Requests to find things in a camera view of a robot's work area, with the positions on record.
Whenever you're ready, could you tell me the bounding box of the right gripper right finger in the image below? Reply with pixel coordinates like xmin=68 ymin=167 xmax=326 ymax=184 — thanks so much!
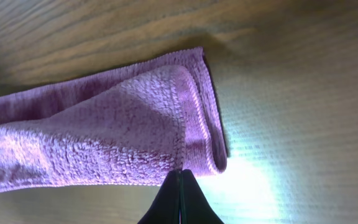
xmin=180 ymin=169 xmax=224 ymax=224

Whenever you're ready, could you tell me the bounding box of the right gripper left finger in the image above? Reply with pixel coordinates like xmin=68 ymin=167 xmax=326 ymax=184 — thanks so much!
xmin=138 ymin=170 xmax=180 ymax=224

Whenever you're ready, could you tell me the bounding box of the purple microfiber cloth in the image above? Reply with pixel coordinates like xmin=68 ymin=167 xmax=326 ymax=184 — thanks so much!
xmin=0 ymin=47 xmax=227 ymax=192

